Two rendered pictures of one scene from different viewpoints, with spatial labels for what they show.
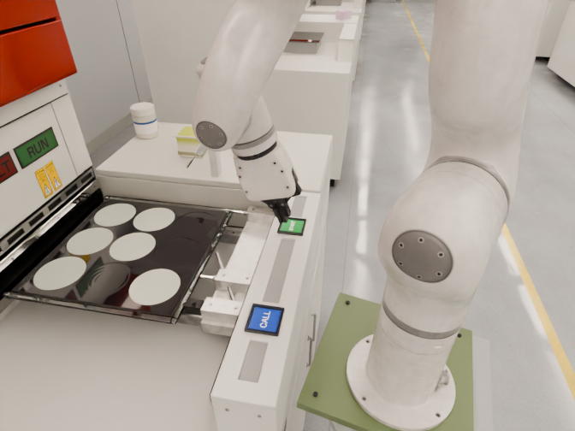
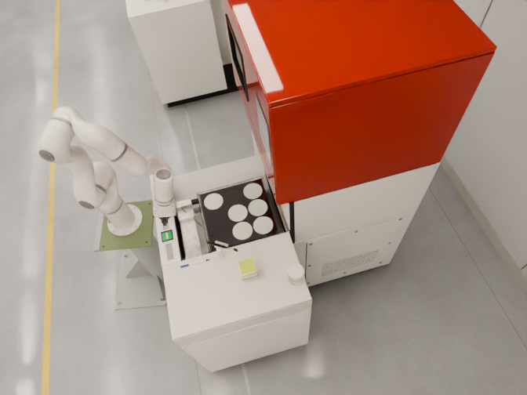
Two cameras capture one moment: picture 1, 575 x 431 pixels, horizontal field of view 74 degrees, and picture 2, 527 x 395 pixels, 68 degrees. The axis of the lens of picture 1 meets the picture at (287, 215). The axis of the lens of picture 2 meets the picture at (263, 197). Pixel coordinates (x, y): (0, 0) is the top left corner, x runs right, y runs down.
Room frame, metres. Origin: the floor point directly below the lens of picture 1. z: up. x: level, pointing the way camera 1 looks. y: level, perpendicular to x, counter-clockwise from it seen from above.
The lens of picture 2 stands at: (1.71, 0.16, 2.66)
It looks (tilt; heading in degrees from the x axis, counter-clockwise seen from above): 58 degrees down; 161
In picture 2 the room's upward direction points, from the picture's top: 8 degrees counter-clockwise
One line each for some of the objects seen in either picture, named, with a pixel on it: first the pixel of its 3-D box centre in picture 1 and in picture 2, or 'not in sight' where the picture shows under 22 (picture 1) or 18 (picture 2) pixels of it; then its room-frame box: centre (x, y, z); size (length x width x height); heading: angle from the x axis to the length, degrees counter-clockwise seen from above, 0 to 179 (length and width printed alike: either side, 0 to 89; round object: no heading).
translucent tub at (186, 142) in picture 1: (193, 142); (248, 269); (1.03, 0.27, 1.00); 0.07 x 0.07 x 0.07; 80
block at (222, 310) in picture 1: (223, 310); (183, 204); (0.49, 0.12, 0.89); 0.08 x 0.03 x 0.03; 80
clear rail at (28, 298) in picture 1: (87, 307); (230, 186); (0.50, 0.39, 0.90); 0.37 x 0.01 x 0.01; 80
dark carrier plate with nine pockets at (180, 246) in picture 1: (133, 246); (238, 213); (0.68, 0.36, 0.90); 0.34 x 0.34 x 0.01; 80
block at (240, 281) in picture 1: (235, 280); (186, 216); (0.57, 0.11, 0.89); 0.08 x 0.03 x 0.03; 80
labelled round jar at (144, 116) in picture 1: (145, 121); (296, 274); (1.15, 0.45, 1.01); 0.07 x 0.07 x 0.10
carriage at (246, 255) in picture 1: (246, 266); (190, 232); (0.65, 0.09, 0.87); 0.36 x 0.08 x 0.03; 170
